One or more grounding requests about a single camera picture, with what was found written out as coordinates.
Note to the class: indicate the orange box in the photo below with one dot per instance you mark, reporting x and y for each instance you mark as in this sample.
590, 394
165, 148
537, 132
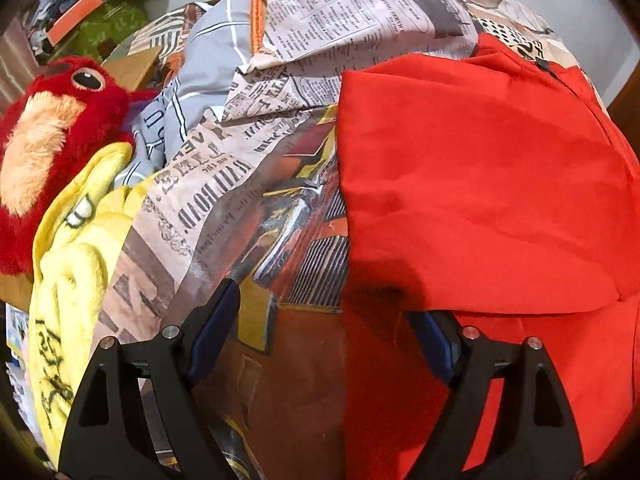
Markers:
70, 19

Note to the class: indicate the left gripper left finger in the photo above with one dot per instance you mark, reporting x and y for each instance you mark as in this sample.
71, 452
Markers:
134, 414

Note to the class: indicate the green patterned bag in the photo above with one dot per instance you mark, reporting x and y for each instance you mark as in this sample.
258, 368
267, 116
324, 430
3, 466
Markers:
103, 30

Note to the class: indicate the red plush bird toy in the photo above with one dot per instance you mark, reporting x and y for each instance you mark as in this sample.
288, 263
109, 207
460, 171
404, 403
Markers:
67, 114

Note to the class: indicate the yellow printed cloth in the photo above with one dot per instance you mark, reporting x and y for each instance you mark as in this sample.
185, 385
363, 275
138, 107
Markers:
75, 251

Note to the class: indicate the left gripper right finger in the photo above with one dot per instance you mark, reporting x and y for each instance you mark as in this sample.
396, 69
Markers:
535, 435

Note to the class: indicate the red zip jacket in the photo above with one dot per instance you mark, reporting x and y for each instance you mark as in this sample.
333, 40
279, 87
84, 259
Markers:
496, 188

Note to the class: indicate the newspaper print bed cover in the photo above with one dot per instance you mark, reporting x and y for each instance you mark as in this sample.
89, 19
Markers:
241, 152

